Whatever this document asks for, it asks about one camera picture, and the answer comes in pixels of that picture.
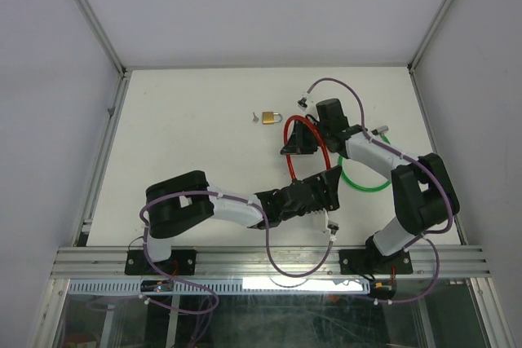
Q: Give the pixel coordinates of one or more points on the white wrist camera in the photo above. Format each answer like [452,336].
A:
[331,228]
[306,102]

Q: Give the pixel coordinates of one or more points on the left aluminium frame post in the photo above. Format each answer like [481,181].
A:
[101,36]

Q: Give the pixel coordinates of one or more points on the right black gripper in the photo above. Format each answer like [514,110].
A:
[295,145]

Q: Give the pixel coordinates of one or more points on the slotted cable duct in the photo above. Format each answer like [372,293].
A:
[241,286]

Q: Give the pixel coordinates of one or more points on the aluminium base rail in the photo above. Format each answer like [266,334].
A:
[454,262]

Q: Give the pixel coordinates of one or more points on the red cable lock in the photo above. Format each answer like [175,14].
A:
[297,119]

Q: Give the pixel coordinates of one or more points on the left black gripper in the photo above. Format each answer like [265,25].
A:
[318,183]

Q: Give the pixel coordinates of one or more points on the green cable lock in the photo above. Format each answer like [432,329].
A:
[381,132]

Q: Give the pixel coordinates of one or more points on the right black mount plate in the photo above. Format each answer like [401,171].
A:
[352,261]

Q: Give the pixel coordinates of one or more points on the right aluminium frame post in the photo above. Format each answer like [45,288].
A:
[438,18]

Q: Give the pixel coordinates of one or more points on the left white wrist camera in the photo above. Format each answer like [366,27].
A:
[331,228]

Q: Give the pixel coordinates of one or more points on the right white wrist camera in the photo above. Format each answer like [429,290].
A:
[306,102]

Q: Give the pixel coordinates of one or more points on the large brass padlock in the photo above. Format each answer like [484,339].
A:
[271,118]

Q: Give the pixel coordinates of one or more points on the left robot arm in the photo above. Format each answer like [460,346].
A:
[179,204]

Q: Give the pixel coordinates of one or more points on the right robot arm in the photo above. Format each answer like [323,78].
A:
[424,199]

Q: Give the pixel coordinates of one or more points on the aluminium frame post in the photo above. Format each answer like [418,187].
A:
[438,18]
[101,36]

